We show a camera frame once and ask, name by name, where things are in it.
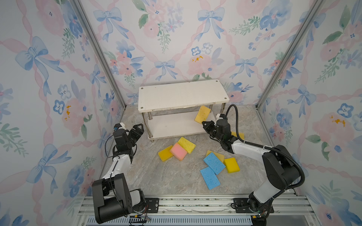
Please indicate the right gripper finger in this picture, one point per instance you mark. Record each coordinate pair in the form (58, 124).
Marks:
(206, 123)
(211, 130)

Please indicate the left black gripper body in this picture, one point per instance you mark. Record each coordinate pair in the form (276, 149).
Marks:
(130, 144)

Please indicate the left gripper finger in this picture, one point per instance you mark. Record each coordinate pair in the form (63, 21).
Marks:
(131, 131)
(137, 133)

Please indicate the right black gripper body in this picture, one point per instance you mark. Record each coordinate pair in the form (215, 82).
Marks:
(219, 138)

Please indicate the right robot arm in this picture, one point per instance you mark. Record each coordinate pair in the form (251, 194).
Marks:
(283, 172)

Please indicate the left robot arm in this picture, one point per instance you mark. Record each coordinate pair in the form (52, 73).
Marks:
(111, 195)

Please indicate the white two-tier shelf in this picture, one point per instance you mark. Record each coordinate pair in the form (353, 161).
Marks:
(156, 103)

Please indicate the dark yellow sponge centre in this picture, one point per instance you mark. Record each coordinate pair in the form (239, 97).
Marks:
(241, 135)

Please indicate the yellow sponge under blue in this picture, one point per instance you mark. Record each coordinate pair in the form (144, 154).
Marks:
(220, 156)

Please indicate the yellow sponge beside pink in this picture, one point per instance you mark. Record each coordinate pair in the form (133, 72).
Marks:
(186, 144)

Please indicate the upper blue sponge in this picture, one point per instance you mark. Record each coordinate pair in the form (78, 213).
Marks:
(214, 163)

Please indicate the bright yellow sponge right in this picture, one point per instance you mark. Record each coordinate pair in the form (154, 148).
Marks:
(231, 165)

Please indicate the lower blue sponge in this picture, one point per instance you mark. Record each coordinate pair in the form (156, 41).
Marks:
(210, 178)

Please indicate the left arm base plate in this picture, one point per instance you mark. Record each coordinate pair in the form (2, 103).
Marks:
(149, 205)

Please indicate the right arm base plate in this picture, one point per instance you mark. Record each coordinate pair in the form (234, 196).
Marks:
(247, 205)

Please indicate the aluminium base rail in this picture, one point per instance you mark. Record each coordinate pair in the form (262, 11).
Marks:
(216, 210)

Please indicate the left aluminium frame post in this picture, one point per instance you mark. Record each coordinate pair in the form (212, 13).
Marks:
(80, 12)

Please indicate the aluminium frame post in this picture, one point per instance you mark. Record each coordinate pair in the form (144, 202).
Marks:
(80, 12)
(300, 34)

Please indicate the right aluminium frame post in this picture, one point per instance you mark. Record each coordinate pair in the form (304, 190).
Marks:
(300, 34)

